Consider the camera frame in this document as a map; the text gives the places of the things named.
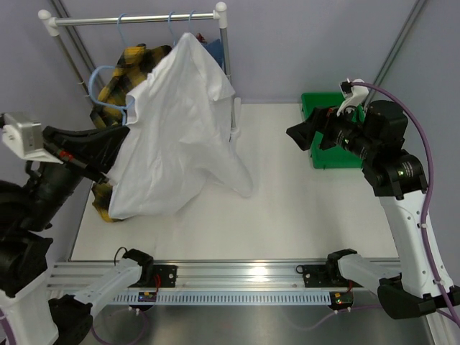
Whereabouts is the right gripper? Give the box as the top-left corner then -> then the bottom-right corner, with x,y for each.
287,100 -> 379,161

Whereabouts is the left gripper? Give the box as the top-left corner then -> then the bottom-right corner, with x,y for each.
17,122 -> 132,229

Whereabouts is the light blue hanger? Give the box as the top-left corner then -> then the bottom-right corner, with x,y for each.
88,60 -> 141,127

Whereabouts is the white shirt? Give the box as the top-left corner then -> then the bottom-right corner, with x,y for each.
108,33 -> 253,219

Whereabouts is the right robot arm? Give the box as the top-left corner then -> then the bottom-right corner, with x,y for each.
286,100 -> 459,319

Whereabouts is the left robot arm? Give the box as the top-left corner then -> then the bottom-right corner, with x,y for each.
1,125 -> 155,344

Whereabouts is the yellow black plaid shirt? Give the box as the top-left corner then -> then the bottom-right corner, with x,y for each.
88,42 -> 173,224

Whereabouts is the blue checked shirt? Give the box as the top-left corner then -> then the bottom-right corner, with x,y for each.
202,39 -> 225,70

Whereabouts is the hanger of yellow shirt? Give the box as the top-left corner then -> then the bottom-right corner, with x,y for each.
116,13 -> 128,49

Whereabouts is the red plaid shirt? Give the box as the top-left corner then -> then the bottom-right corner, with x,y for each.
195,33 -> 208,45

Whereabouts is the hanger of red shirt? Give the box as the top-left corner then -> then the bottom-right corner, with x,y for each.
167,11 -> 178,47

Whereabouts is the green plastic bin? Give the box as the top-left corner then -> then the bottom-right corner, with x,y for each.
301,92 -> 362,169

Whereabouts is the clothes rack metal white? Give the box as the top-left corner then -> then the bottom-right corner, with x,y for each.
37,1 -> 242,139

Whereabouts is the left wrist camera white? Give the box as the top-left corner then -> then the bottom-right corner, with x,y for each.
1,112 -> 63,164

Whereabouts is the aluminium mounting rail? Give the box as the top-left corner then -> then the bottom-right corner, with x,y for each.
48,260 -> 360,291

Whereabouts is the slotted cable duct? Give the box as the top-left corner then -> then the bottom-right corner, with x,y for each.
110,291 -> 331,305

